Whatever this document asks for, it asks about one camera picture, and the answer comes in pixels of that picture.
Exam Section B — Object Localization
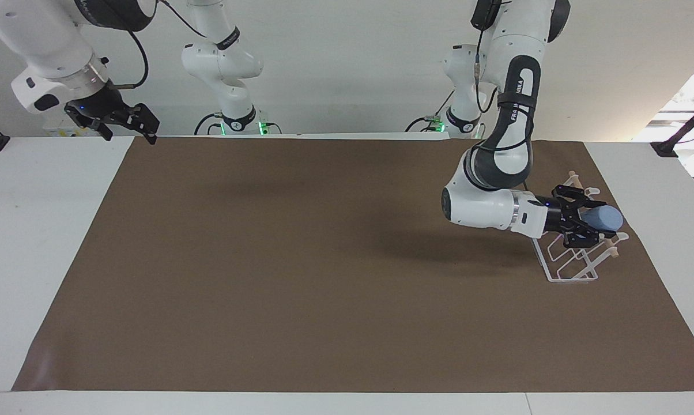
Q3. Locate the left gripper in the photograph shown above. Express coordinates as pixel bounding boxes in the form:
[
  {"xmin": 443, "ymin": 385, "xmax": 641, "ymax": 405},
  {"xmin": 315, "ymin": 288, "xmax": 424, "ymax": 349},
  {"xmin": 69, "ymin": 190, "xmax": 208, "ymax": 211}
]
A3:
[{"xmin": 538, "ymin": 184, "xmax": 618, "ymax": 250}]

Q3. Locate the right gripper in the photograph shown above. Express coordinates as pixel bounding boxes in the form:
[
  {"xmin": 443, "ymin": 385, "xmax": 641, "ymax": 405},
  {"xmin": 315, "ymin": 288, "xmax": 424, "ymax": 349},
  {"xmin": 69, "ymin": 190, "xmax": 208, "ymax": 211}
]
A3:
[{"xmin": 64, "ymin": 85, "xmax": 161, "ymax": 145}]

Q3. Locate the blue-grey cup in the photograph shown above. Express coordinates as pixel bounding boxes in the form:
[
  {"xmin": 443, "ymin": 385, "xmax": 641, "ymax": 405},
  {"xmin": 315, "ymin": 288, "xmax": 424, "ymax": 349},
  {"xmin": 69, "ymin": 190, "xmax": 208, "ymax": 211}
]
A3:
[{"xmin": 580, "ymin": 205, "xmax": 624, "ymax": 234}]

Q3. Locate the white wire cup holder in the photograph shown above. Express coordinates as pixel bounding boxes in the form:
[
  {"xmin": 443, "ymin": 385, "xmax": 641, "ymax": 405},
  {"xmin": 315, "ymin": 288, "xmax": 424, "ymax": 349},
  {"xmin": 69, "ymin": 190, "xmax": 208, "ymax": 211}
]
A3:
[{"xmin": 530, "ymin": 171, "xmax": 630, "ymax": 284}]

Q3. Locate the black cable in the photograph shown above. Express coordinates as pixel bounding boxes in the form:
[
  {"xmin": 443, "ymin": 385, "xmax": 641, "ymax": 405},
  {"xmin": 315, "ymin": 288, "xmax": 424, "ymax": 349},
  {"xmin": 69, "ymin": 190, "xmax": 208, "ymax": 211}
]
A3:
[
  {"xmin": 405, "ymin": 88, "xmax": 456, "ymax": 133},
  {"xmin": 472, "ymin": 17, "xmax": 500, "ymax": 115},
  {"xmin": 194, "ymin": 112, "xmax": 223, "ymax": 136},
  {"xmin": 159, "ymin": 0, "xmax": 208, "ymax": 39},
  {"xmin": 106, "ymin": 30, "xmax": 150, "ymax": 90}
]

